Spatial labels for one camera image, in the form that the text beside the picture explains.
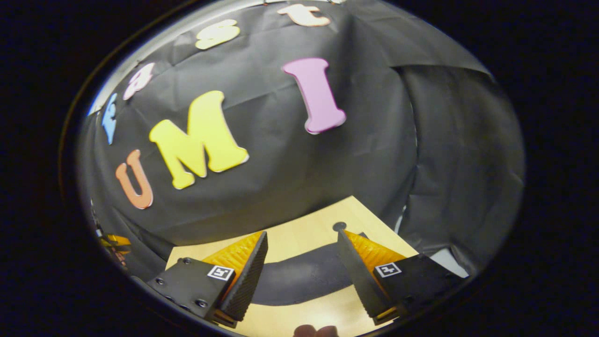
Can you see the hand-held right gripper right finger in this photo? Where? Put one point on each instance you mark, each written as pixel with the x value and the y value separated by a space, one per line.
pixel 358 276

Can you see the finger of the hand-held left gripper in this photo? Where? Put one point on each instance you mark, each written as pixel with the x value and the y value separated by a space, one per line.
pixel 117 243

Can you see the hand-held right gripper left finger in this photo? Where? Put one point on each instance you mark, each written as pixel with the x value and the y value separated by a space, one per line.
pixel 248 276

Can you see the black backdrop cloth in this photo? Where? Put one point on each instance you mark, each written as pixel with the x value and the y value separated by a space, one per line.
pixel 281 178

